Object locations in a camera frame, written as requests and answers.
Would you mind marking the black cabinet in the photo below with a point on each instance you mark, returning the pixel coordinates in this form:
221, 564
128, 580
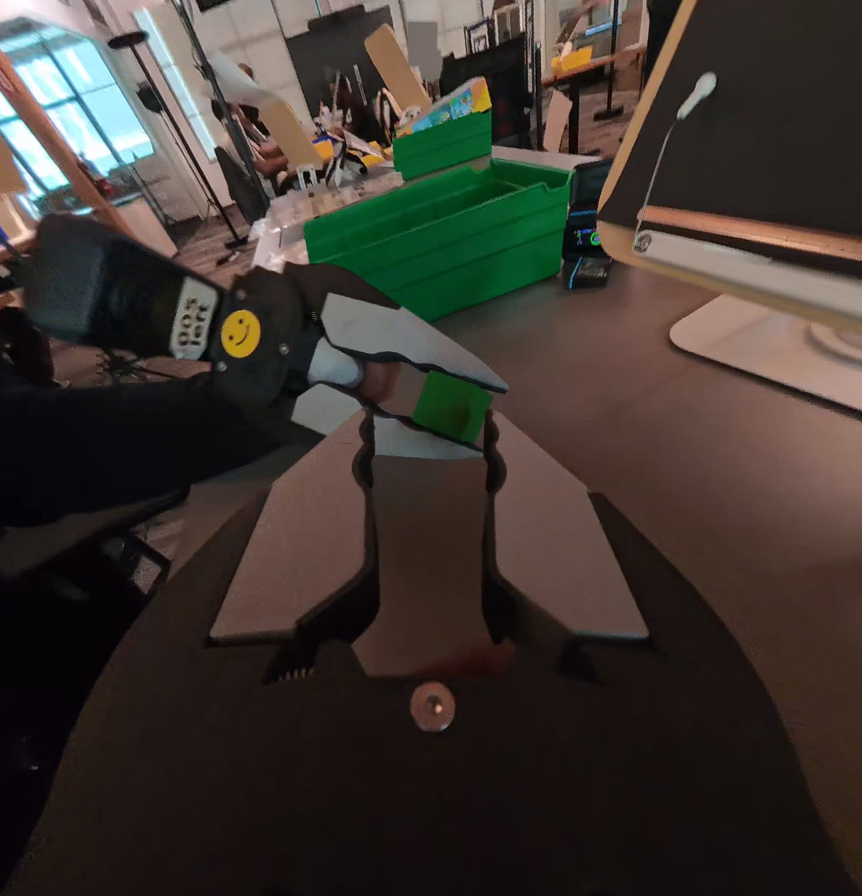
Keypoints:
487, 84

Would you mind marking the person's left forearm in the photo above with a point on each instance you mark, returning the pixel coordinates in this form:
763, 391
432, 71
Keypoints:
88, 434

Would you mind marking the beige board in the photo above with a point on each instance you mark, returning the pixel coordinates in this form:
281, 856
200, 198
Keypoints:
396, 63
291, 133

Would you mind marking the small black battery pack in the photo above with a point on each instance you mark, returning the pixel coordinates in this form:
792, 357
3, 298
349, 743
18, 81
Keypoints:
586, 273

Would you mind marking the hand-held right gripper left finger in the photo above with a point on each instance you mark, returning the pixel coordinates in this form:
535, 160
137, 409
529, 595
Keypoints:
298, 553

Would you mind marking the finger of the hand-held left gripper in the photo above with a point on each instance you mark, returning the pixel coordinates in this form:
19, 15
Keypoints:
396, 336
417, 441

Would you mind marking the black light stand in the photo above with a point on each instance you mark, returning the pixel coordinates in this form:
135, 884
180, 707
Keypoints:
179, 140

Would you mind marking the silver clamp bar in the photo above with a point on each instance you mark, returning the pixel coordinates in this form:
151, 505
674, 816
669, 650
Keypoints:
753, 266

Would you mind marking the person's left hand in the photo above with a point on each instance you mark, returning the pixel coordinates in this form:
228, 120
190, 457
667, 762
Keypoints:
380, 381

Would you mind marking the wooden desk with black legs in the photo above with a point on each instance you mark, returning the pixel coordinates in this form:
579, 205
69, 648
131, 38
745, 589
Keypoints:
592, 91

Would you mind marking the colourful box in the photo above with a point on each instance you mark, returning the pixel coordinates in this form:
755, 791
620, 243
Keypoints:
452, 105

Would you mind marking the black board with wooden edge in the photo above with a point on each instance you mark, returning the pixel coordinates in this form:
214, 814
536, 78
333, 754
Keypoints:
788, 105

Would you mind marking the cluttered white table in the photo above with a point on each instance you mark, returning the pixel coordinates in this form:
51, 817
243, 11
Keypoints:
319, 203

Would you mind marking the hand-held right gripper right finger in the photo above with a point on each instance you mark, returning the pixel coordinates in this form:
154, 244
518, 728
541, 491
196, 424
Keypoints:
564, 553

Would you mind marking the small yellow parts bin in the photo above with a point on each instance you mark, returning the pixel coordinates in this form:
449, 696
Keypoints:
571, 61

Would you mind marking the black device with green display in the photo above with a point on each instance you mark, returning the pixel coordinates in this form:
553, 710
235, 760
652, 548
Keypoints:
583, 217

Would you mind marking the green block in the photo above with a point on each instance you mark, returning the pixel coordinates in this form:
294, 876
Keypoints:
448, 406

